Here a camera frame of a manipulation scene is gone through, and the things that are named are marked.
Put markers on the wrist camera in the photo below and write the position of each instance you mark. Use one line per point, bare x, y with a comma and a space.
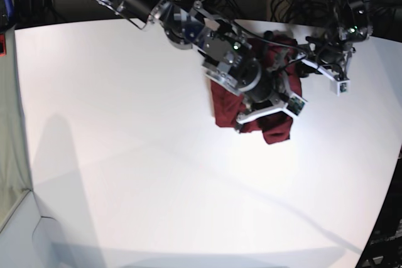
340, 87
295, 105

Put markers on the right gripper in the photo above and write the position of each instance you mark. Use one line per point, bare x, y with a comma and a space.
279, 91

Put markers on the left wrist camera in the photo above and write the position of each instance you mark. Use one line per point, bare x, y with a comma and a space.
340, 87

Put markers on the dark red t-shirt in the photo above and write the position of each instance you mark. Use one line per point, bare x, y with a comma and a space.
274, 128

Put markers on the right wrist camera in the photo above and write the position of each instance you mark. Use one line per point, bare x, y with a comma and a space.
295, 105

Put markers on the red box at left edge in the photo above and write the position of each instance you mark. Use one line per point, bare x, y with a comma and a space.
3, 51

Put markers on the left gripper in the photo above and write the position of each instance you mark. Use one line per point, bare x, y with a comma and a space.
331, 61

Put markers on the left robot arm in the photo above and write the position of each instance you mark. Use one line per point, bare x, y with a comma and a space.
347, 23

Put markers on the blue handled tool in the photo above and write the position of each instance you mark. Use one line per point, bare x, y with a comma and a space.
9, 8

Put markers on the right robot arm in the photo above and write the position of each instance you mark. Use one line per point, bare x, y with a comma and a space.
229, 60

